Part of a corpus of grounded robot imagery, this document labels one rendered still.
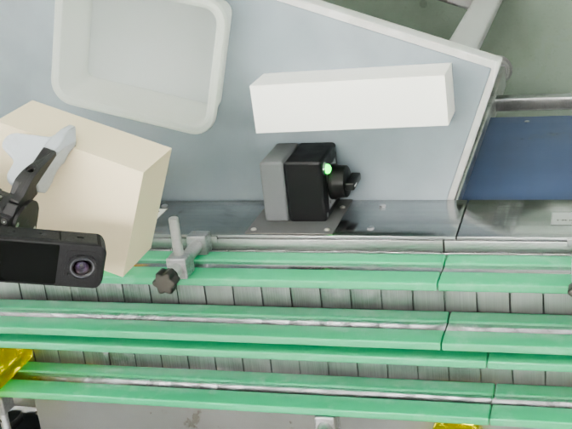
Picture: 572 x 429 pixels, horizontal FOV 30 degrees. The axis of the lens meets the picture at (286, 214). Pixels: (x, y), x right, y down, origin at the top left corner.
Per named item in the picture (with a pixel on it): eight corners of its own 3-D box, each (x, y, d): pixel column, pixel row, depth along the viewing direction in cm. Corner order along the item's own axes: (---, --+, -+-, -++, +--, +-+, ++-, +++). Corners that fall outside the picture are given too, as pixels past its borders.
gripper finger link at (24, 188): (40, 137, 100) (-7, 212, 96) (54, 143, 100) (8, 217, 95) (48, 165, 104) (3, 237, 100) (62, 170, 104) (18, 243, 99)
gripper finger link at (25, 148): (25, 94, 104) (-22, 167, 100) (80, 113, 103) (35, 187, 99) (31, 113, 107) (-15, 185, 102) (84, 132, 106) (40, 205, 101)
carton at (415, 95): (263, 73, 136) (249, 85, 131) (451, 62, 129) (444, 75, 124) (270, 119, 139) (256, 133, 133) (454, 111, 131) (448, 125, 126)
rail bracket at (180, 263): (189, 248, 134) (148, 294, 123) (181, 193, 132) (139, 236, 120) (219, 248, 133) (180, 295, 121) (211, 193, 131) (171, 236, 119)
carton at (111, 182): (32, 100, 112) (-4, 121, 106) (171, 148, 110) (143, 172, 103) (18, 199, 118) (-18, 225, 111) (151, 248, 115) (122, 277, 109)
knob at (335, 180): (337, 191, 137) (363, 191, 136) (328, 204, 133) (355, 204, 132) (334, 158, 136) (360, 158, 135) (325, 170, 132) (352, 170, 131)
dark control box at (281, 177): (283, 198, 142) (265, 222, 135) (277, 141, 139) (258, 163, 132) (343, 198, 140) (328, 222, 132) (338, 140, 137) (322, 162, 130)
